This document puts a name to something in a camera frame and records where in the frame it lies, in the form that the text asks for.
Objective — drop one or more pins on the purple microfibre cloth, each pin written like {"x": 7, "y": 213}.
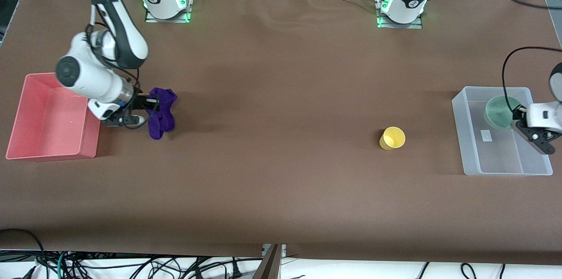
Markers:
{"x": 162, "y": 121}

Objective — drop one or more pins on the yellow plastic cup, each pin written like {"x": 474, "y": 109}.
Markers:
{"x": 393, "y": 139}

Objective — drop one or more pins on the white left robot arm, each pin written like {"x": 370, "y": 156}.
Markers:
{"x": 410, "y": 2}

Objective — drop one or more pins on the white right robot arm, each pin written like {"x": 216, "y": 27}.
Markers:
{"x": 88, "y": 81}

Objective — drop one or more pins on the clear plastic bin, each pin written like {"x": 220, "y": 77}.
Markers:
{"x": 500, "y": 158}

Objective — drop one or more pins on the white paper label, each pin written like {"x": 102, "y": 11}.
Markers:
{"x": 486, "y": 135}

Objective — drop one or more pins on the pink plastic bin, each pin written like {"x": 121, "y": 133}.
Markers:
{"x": 48, "y": 138}

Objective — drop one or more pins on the brown table cover sheet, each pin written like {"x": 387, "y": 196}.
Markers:
{"x": 281, "y": 94}

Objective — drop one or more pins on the metal bracket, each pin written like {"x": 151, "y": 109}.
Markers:
{"x": 265, "y": 250}

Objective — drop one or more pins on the brown table post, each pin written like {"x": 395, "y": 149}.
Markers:
{"x": 268, "y": 268}

